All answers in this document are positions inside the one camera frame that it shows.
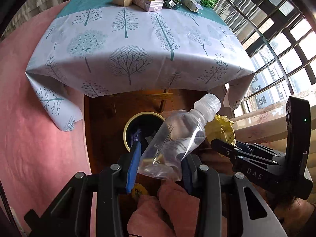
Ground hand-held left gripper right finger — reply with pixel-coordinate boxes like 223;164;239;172
181;153;288;237

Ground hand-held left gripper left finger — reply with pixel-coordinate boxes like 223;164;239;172
24;142;142;237

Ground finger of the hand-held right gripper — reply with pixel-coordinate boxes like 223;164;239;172
233;140;287;157
210;139;278;166

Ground yellow wrapper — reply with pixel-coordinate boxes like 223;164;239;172
205;115;236;157

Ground cream rimmed dark bin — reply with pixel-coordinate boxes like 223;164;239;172
123;112;166;152

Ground clear plastic bottle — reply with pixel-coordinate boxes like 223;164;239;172
137;93;221;182

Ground person's right forearm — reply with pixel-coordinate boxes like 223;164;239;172
270;195;316;237

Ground beige windowsill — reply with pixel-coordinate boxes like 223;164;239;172
232;91;316;153

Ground person's right leg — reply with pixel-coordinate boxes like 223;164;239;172
158;180;228;237

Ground yellow knitted slipper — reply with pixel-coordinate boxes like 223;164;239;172
131;183;149;200

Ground purple wrapper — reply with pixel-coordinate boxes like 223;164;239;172
131;128;142;146

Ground tree-patterned tablecloth table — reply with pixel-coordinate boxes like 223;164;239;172
25;0;256;132

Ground pink bed sheet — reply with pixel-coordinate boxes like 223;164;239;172
0;0;92;232

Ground metal window grille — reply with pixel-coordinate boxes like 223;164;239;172
195;0;316;104

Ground green foil snack packet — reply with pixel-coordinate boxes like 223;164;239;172
181;0;203;13

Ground dark glossy wrapper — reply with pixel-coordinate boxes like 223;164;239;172
164;0;183;10

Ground red and white carton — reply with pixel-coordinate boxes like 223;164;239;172
124;0;165;12

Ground wooden table frame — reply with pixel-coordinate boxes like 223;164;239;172
109;89;174;113

